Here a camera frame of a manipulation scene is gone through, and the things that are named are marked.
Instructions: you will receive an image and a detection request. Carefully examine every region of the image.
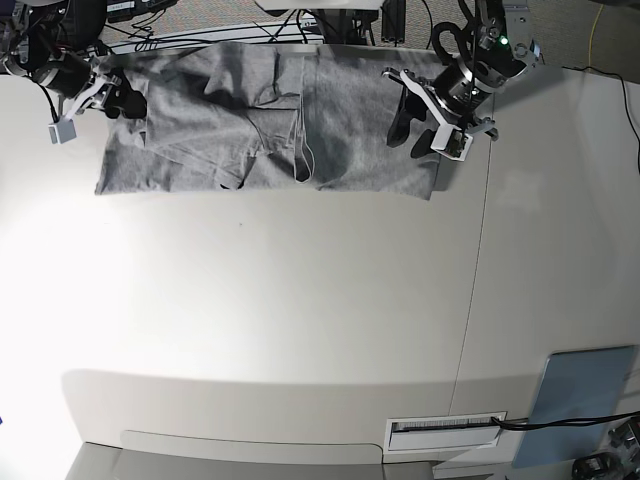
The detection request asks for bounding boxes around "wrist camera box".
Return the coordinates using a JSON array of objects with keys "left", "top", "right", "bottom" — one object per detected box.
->
[
  {"left": 431, "top": 125, "right": 473, "bottom": 162},
  {"left": 48, "top": 118, "right": 77, "bottom": 145}
]

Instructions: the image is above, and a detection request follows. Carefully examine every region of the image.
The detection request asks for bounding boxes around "black cable right edge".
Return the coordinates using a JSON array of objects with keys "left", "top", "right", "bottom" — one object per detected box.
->
[{"left": 619, "top": 74, "right": 640, "bottom": 176}]

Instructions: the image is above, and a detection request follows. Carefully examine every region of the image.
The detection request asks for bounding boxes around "white cable grommet plate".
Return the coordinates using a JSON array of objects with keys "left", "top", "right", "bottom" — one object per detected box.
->
[{"left": 383, "top": 412, "right": 507, "bottom": 454}]

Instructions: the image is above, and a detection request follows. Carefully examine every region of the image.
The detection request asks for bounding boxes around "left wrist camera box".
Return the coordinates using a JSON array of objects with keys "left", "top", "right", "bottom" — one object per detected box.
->
[{"left": 48, "top": 118, "right": 77, "bottom": 145}]

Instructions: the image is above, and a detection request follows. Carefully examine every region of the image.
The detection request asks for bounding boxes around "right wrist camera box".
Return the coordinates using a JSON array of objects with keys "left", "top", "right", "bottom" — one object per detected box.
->
[{"left": 431, "top": 125, "right": 473, "bottom": 162}]

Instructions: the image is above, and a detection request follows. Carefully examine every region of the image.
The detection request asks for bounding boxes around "black device bottom right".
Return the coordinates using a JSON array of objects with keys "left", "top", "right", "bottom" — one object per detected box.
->
[{"left": 571, "top": 452, "right": 624, "bottom": 480}]

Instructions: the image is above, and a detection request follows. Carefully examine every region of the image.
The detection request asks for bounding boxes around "black cable on table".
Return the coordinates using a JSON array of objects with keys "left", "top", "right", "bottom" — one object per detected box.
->
[{"left": 491, "top": 412, "right": 640, "bottom": 432}]

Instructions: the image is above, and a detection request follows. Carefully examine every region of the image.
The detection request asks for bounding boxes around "yellow cable on floor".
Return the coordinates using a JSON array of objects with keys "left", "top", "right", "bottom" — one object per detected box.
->
[{"left": 587, "top": 0, "right": 608, "bottom": 70}]

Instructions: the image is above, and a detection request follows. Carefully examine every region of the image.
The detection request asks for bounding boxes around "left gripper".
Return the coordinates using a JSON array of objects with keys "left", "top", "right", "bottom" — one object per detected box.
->
[{"left": 382, "top": 65, "right": 490, "bottom": 132}]

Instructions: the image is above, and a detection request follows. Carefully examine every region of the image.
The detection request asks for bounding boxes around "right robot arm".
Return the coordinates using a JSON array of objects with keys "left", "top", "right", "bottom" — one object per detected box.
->
[{"left": 3, "top": 3, "right": 442, "bottom": 175}]

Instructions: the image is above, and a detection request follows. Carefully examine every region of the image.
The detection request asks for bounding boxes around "black aluminium extrusion post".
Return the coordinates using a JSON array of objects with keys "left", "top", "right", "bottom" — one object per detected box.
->
[{"left": 381, "top": 0, "right": 406, "bottom": 45}]

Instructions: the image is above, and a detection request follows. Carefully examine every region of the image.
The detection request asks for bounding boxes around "grey T-shirt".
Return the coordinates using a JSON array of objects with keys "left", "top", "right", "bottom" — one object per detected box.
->
[{"left": 96, "top": 42, "right": 440, "bottom": 200}]

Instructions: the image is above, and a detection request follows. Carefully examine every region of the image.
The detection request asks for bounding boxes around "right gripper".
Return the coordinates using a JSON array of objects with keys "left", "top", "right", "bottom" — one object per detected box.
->
[{"left": 52, "top": 53, "right": 120, "bottom": 123}]

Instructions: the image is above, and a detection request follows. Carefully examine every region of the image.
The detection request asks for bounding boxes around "blue-grey panel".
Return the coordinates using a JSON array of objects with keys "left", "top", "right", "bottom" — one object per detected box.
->
[{"left": 512, "top": 345, "right": 636, "bottom": 469}]

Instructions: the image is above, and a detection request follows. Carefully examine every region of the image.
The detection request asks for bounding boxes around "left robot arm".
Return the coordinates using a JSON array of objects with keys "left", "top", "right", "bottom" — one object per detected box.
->
[{"left": 107, "top": 1, "right": 540, "bottom": 161}]

